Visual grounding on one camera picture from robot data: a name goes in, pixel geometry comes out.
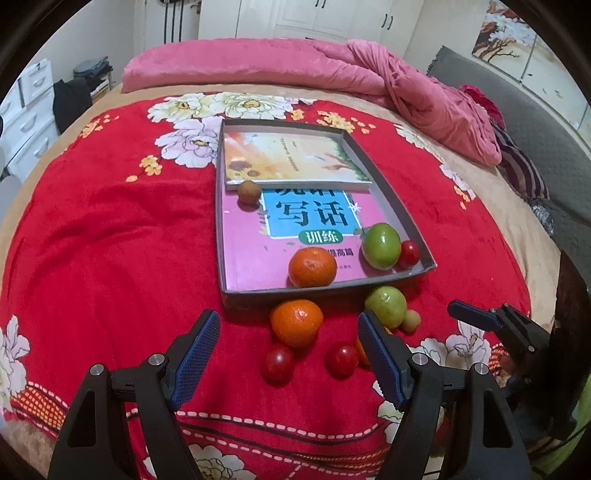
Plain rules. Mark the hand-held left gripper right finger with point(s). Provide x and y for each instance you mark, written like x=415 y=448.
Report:
x=381 y=360

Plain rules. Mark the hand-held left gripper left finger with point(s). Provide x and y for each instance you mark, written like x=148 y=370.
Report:
x=196 y=355

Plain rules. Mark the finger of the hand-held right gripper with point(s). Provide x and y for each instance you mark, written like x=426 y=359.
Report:
x=468 y=314
x=524 y=332

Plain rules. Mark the orange mandarin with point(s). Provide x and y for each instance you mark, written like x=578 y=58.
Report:
x=312 y=266
x=296 y=323
x=361 y=350

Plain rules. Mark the red cherry tomato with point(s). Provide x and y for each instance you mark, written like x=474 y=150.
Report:
x=341 y=361
x=277 y=364
x=410 y=254

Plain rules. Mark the small pale green jujube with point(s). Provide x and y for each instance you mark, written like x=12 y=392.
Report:
x=410 y=321

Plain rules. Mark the green jujube fruit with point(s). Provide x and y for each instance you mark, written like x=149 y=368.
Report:
x=381 y=246
x=385 y=304

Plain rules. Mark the grey cardboard box tray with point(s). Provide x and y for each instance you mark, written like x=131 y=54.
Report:
x=392 y=198

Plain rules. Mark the small brownish round fruit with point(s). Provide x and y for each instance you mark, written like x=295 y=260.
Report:
x=248 y=191

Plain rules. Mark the pink and blue workbook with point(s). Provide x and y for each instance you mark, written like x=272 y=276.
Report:
x=244 y=249

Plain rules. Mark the red floral blanket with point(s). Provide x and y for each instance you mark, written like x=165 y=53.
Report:
x=115 y=254

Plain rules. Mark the purple striped cloth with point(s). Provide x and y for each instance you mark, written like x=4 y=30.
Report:
x=521 y=166

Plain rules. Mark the grey padded headboard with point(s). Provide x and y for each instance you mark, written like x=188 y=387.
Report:
x=521 y=115

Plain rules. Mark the crumpled red cloth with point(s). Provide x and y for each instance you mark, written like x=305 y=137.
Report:
x=480 y=101

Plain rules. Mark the yellow sunflower cover book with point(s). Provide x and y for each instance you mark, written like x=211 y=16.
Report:
x=286 y=157

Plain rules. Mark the light grey table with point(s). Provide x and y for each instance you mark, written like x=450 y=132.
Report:
x=7 y=194

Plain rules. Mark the black bag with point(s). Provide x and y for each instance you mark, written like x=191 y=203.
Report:
x=71 y=104

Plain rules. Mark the white drawer cabinet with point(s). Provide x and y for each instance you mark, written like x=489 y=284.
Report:
x=27 y=120

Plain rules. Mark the pink duvet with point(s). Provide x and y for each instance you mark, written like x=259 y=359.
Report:
x=254 y=64

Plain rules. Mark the stack of dark clothes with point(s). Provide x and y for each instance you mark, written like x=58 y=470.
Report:
x=92 y=69

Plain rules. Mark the white wardrobe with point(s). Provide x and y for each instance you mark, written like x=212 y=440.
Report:
x=300 y=18

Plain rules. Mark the floral wall painting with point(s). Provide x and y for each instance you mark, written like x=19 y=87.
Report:
x=503 y=37

